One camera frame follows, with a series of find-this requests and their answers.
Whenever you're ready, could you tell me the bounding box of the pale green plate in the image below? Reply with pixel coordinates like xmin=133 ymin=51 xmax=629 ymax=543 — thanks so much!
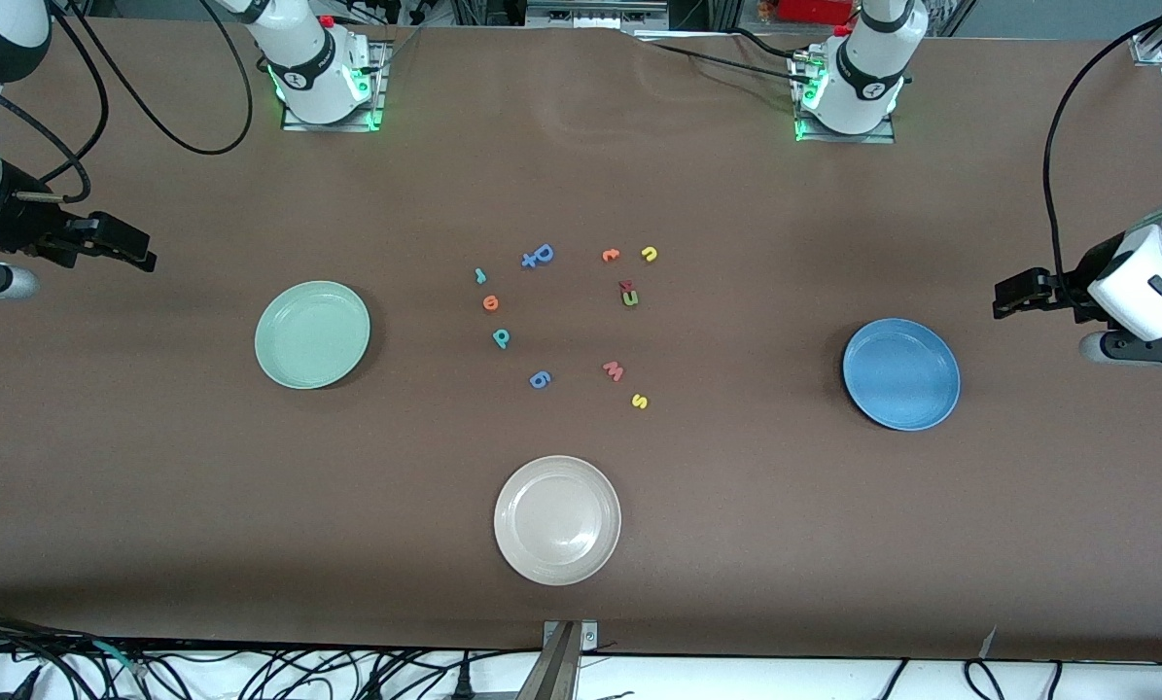
xmin=254 ymin=280 xmax=371 ymax=391

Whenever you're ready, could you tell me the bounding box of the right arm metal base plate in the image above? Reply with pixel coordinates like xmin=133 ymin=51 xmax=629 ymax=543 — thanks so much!
xmin=281 ymin=39 xmax=389 ymax=132

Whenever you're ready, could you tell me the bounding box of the metal table edge bracket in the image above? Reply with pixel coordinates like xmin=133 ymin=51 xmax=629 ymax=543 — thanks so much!
xmin=517 ymin=619 xmax=601 ymax=700

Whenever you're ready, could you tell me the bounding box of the tangle of black floor cables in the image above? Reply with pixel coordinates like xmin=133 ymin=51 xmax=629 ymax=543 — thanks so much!
xmin=0 ymin=608 xmax=504 ymax=700

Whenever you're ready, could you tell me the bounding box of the silver box behind table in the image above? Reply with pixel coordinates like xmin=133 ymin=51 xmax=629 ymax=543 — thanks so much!
xmin=525 ymin=0 xmax=671 ymax=30

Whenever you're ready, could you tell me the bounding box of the blue plate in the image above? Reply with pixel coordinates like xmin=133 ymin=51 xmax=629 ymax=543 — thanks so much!
xmin=841 ymin=318 xmax=962 ymax=432

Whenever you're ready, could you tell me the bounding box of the red box behind table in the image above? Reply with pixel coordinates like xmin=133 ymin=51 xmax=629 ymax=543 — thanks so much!
xmin=778 ymin=0 xmax=854 ymax=25

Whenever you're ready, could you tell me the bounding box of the black cable on table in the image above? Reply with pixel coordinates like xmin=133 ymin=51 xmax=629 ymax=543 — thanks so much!
xmin=629 ymin=27 xmax=815 ymax=88

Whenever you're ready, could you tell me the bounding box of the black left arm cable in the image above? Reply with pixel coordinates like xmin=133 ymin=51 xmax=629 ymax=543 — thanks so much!
xmin=1042 ymin=10 xmax=1162 ymax=288

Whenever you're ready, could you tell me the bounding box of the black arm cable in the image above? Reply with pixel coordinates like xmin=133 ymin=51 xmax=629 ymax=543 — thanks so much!
xmin=1042 ymin=10 xmax=1162 ymax=288
xmin=0 ymin=0 xmax=256 ymax=205

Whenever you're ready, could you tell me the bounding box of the teal floor cable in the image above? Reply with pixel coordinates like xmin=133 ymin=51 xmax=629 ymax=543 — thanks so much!
xmin=92 ymin=640 xmax=146 ymax=674

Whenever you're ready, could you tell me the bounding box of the beige plate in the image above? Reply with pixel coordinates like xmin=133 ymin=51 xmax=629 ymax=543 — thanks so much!
xmin=493 ymin=455 xmax=622 ymax=586

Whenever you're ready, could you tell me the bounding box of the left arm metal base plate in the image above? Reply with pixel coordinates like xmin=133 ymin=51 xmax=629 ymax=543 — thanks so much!
xmin=790 ymin=53 xmax=898 ymax=145

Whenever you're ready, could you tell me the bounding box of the black looped floor cable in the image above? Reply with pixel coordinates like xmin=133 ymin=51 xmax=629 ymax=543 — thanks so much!
xmin=963 ymin=659 xmax=1007 ymax=700

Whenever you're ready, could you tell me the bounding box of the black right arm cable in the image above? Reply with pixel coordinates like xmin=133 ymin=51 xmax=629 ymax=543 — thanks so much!
xmin=0 ymin=0 xmax=256 ymax=205

